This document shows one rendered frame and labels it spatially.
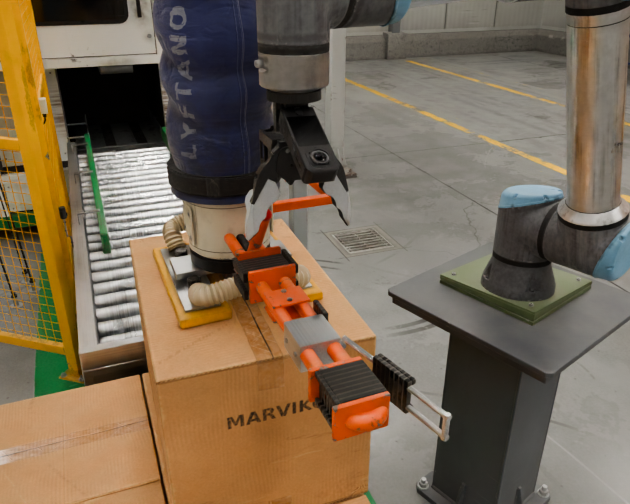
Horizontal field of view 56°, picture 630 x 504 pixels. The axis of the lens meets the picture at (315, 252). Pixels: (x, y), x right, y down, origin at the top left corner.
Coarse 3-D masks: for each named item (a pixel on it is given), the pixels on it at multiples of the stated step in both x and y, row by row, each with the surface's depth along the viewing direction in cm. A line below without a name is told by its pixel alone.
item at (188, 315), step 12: (156, 252) 136; (168, 252) 135; (180, 252) 129; (168, 264) 130; (168, 276) 126; (192, 276) 119; (204, 276) 125; (168, 288) 121; (180, 288) 120; (180, 300) 116; (180, 312) 113; (192, 312) 113; (204, 312) 113; (216, 312) 113; (228, 312) 113; (180, 324) 111; (192, 324) 111
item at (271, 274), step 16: (240, 256) 104; (256, 256) 105; (272, 256) 106; (288, 256) 104; (240, 272) 99; (256, 272) 98; (272, 272) 99; (288, 272) 100; (240, 288) 101; (272, 288) 100
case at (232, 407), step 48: (144, 240) 147; (288, 240) 147; (144, 288) 126; (336, 288) 126; (144, 336) 139; (192, 336) 109; (240, 336) 109; (192, 384) 100; (240, 384) 104; (288, 384) 107; (192, 432) 104; (240, 432) 108; (288, 432) 112; (192, 480) 109; (240, 480) 113; (288, 480) 117; (336, 480) 122
